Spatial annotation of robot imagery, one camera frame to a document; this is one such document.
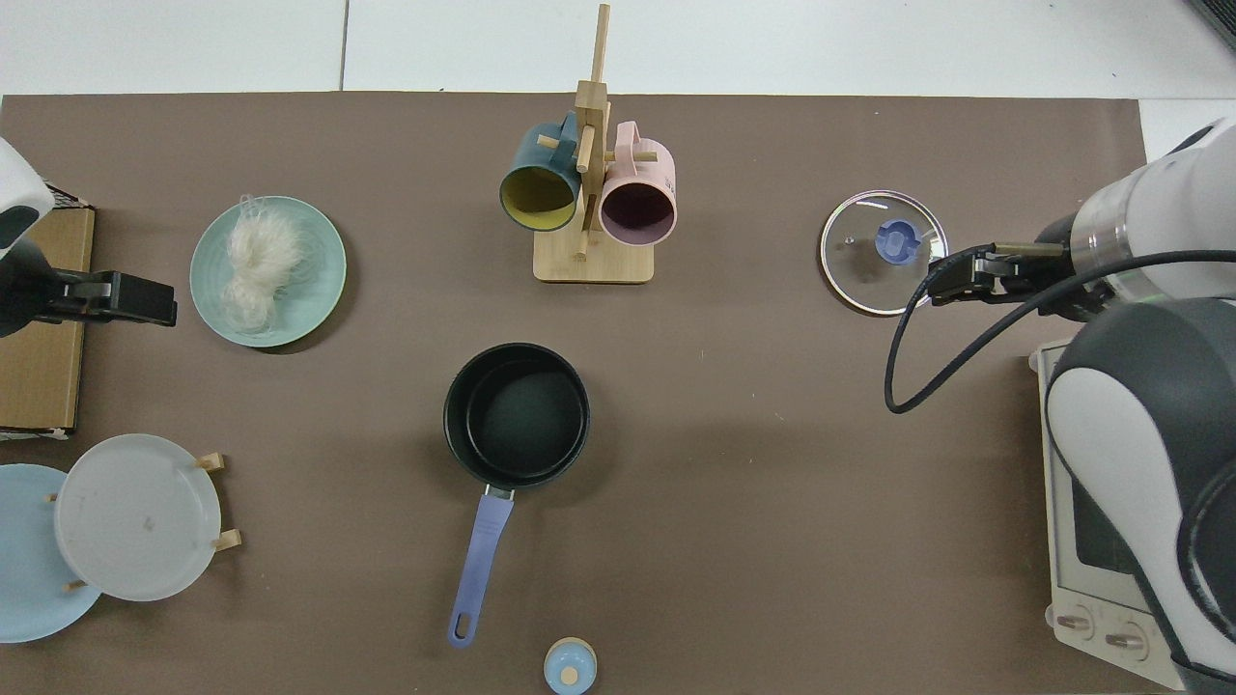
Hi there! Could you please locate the brown table cloth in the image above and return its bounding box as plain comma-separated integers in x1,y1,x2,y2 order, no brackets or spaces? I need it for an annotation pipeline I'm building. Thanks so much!
0,92,1150,695

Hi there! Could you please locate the wooden plate rack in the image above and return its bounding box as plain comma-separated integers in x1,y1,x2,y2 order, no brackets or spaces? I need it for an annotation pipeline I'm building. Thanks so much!
43,451,243,593

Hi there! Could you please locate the pale toaster oven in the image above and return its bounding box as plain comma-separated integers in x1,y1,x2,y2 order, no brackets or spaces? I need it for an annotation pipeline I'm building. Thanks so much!
1027,338,1191,692

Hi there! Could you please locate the black pot purple handle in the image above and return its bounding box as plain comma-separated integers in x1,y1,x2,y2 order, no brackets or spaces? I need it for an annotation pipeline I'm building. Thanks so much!
443,343,592,650

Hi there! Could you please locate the teal cup yellow inside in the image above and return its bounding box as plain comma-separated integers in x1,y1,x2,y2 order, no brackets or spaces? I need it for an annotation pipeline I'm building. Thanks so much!
498,111,584,233

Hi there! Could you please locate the pink cup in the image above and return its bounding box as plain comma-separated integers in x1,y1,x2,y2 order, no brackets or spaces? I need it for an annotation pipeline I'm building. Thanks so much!
598,121,678,246

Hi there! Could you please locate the pale green plate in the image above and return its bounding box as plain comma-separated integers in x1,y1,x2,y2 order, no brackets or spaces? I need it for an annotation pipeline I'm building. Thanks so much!
189,196,348,349

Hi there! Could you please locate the glass lid blue knob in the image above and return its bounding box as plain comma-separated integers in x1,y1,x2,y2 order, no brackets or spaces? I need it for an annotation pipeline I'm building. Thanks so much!
820,190,950,318

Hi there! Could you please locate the white vermicelli bundle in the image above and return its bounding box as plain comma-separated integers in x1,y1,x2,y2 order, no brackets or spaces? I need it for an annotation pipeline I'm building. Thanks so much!
223,195,309,335

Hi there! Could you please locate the wooden cup stand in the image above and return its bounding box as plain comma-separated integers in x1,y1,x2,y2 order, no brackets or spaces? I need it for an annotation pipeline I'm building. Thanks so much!
533,3,659,285

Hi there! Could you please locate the frosted white plate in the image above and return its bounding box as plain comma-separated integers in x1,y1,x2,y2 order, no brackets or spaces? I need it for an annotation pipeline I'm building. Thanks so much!
53,433,224,603

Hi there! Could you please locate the light blue plate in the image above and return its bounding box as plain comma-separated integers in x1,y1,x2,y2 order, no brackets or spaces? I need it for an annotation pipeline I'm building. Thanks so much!
0,463,103,645

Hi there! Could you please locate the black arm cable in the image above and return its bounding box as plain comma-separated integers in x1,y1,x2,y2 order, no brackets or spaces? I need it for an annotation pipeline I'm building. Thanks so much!
885,247,1236,415

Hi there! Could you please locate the wire basket wooden floor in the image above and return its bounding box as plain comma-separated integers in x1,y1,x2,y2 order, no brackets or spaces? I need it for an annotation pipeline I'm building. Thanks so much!
0,186,97,441

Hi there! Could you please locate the small blue round thing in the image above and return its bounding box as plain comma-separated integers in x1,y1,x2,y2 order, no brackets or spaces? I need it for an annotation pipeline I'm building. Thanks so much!
543,637,599,695

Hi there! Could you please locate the dark grey panel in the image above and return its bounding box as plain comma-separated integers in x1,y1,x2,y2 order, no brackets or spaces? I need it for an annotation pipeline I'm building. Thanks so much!
1186,0,1236,51

